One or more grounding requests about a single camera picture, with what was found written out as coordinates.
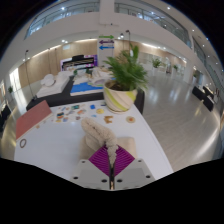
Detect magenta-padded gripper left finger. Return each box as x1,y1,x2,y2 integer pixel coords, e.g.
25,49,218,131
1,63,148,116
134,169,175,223
70,145,112,191

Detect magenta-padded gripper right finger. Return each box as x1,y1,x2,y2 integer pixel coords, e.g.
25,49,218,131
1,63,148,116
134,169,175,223
111,145,157,191

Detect beige towel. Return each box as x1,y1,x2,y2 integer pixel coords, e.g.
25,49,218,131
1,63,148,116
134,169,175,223
79,116,138,168

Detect round tan disc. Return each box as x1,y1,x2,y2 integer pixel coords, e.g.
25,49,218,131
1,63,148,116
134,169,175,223
125,115,137,124

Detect orange-brown flat piece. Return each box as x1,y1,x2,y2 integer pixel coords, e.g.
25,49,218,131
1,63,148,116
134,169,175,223
103,115,114,125

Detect potted plant in striped pot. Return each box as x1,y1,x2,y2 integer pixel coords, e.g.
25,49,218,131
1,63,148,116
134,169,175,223
102,44,149,115

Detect black display table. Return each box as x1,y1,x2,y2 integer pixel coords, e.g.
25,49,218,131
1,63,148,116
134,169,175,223
25,76,146,115

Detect pink rectangular board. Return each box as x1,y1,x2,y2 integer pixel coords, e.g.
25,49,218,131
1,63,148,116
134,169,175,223
15,99,53,141

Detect blue mat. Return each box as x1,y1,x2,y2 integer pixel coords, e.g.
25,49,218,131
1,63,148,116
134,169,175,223
69,81,105,98

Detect white padded display piece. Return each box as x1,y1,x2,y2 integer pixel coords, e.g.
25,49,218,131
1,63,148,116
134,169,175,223
35,71,73,99

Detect white building model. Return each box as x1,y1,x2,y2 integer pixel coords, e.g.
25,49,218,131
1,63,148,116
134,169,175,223
89,66,114,88

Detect black draped side tables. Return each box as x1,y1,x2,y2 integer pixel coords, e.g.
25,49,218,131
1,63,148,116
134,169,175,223
0,104,13,133

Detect black piano with purple screen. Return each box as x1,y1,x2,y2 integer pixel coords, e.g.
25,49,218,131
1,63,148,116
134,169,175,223
60,54,98,72

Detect black microphone stand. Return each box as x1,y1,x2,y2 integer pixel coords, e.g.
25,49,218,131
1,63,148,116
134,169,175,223
24,49,38,101

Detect blue arrow sign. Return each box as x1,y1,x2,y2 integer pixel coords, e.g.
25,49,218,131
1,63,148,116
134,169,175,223
98,45,115,51

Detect purple arrow sign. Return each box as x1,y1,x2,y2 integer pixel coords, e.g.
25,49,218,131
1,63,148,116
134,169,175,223
98,39,115,46

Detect green arrow sign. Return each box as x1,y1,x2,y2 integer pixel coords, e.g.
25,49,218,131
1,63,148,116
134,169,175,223
98,34,115,40

